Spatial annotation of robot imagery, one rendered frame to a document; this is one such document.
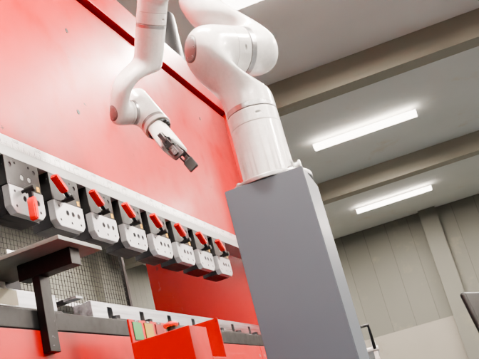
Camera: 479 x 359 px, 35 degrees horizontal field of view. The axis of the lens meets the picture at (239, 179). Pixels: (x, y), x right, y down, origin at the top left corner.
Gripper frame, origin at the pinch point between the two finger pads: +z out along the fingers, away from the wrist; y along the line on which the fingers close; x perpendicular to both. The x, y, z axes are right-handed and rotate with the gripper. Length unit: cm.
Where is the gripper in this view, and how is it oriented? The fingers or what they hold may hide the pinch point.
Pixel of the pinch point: (185, 160)
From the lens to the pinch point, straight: 217.6
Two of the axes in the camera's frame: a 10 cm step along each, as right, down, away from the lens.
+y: -4.1, -3.6, -8.4
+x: 7.2, -6.9, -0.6
